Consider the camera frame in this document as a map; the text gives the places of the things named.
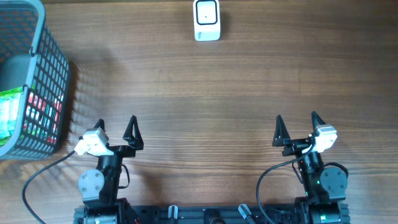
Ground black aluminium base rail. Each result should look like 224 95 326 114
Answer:
73 203 351 224

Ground red packaged items in basket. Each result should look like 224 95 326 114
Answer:
22 93 62 144

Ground black left camera cable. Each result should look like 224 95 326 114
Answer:
22 149 77 224

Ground black camera cable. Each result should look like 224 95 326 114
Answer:
22 149 77 224
256 143 315 224

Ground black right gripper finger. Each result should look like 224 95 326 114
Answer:
311 111 326 128
272 115 291 147

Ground black right camera cable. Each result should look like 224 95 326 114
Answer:
256 143 315 224

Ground white barcode scanner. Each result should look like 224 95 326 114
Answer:
193 0 221 42

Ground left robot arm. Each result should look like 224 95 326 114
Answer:
73 115 144 224

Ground green snack bag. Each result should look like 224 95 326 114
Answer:
1 87 23 146

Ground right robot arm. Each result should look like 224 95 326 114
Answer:
265 112 350 224

